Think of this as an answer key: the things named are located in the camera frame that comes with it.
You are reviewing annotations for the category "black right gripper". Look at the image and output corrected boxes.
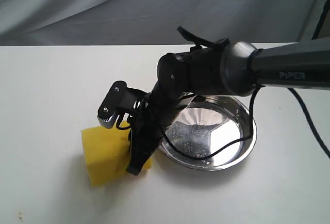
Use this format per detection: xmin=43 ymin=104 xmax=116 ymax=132
xmin=126 ymin=83 xmax=188 ymax=175

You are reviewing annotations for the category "yellow sponge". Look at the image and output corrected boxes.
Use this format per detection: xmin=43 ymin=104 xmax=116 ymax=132
xmin=81 ymin=120 xmax=153 ymax=187

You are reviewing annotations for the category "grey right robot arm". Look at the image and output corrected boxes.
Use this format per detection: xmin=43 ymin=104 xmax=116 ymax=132
xmin=126 ymin=36 xmax=329 ymax=175

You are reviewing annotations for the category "stainless steel bowl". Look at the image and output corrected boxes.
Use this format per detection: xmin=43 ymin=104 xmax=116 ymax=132
xmin=159 ymin=96 xmax=257 ymax=171

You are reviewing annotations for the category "grey backdrop curtain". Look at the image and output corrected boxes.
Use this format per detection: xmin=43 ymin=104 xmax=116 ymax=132
xmin=1 ymin=0 xmax=324 ymax=45

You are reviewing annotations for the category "black stand pole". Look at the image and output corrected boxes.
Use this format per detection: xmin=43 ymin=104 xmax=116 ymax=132
xmin=311 ymin=0 xmax=329 ymax=40

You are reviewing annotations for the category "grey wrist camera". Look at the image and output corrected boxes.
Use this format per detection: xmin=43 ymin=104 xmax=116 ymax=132
xmin=97 ymin=81 xmax=146 ymax=130

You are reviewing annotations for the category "black camera cable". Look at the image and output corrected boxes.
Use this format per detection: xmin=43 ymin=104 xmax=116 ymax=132
xmin=114 ymin=84 xmax=330 ymax=162

